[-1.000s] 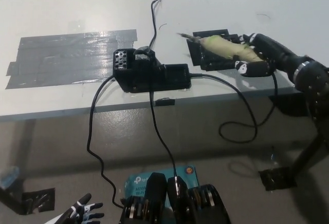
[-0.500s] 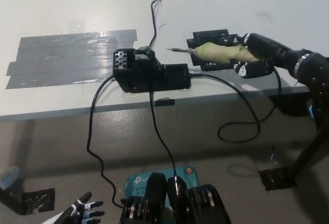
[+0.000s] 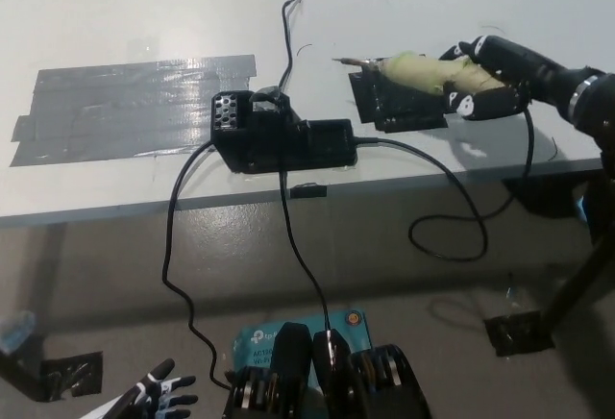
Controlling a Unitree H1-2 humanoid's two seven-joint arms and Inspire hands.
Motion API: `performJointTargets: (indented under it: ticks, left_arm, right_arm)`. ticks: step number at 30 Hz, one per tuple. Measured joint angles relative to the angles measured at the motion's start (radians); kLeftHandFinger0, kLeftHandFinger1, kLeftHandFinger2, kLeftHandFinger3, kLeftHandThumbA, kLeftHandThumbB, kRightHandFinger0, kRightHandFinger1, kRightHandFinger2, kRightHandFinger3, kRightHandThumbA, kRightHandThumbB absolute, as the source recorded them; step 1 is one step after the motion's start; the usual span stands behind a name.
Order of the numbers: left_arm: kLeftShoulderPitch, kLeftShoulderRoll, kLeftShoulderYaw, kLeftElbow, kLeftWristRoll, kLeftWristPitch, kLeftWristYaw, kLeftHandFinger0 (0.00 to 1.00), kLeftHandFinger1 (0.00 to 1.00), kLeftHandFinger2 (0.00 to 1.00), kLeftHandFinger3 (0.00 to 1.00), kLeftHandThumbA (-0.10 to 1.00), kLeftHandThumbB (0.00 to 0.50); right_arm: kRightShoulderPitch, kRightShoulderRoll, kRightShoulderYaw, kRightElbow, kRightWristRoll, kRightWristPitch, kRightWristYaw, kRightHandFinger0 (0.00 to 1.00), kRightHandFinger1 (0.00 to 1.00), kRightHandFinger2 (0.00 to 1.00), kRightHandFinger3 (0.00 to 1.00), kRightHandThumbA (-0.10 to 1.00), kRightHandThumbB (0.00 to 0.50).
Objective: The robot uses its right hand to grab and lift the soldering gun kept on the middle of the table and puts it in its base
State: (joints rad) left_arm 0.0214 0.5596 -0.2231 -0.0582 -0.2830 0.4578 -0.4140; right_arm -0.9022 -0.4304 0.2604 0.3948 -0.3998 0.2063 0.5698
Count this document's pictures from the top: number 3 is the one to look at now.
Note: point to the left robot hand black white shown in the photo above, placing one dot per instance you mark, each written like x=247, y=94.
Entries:
x=163, y=392

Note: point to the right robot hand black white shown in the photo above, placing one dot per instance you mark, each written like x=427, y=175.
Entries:
x=523, y=68

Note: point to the black robot torso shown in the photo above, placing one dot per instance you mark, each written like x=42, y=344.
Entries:
x=293, y=371

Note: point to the black soldering station base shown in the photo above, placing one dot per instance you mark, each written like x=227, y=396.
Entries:
x=293, y=147

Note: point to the teal router box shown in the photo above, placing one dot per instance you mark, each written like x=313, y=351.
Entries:
x=262, y=339

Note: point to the black square printed tray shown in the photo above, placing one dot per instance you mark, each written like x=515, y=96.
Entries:
x=394, y=111

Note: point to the clear blue plastic bottle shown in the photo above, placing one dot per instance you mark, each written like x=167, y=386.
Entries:
x=17, y=332

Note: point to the small black tape strip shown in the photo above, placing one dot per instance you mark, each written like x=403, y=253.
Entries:
x=307, y=191

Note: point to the black under-table bracket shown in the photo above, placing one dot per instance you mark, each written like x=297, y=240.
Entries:
x=543, y=193

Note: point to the grey duct tape patch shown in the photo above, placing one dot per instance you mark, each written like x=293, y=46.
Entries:
x=125, y=106

